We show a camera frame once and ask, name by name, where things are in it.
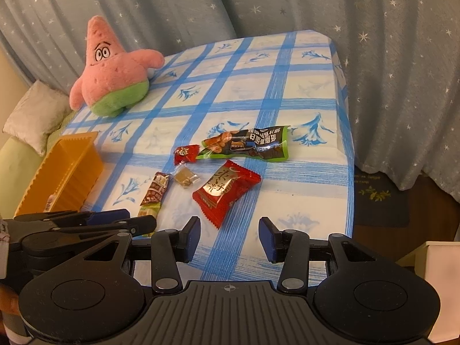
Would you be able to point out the green black snack packet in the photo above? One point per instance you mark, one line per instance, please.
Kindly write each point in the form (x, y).
(244, 143)

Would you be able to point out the small red candy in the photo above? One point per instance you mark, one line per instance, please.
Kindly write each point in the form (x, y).
(187, 152)

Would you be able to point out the grey blue star curtain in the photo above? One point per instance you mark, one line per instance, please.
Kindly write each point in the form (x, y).
(287, 0)

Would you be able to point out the pink starfish plush toy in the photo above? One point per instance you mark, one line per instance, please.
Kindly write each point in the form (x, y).
(111, 75)

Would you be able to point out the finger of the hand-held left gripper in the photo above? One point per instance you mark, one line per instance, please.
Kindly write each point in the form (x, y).
(136, 227)
(107, 216)

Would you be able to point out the white box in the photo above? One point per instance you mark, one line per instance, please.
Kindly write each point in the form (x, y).
(442, 276)

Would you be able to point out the red gold label snack packet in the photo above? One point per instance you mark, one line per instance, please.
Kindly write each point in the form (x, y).
(222, 190)

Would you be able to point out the long red brown snack packet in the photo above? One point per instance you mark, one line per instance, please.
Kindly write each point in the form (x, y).
(155, 190)

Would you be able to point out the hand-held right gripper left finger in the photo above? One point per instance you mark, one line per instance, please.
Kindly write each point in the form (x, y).
(194, 239)

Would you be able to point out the orange plastic tray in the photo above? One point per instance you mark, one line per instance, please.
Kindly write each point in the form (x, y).
(72, 165)

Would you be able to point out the light green sofa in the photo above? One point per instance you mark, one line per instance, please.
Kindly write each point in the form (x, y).
(14, 165)

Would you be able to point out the person's left hand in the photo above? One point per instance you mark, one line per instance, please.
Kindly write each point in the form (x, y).
(9, 302)

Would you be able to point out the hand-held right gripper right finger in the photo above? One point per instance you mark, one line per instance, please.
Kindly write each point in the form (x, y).
(268, 239)

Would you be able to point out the brown candy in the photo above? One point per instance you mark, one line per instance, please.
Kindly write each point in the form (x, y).
(187, 179)

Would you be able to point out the beige pillow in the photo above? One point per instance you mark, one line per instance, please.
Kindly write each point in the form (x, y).
(32, 118)

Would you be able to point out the dark leaf print floor mat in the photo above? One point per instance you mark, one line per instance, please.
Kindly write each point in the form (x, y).
(381, 208)

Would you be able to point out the blue checked tablecloth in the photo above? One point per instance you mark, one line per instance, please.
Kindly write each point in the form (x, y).
(233, 90)

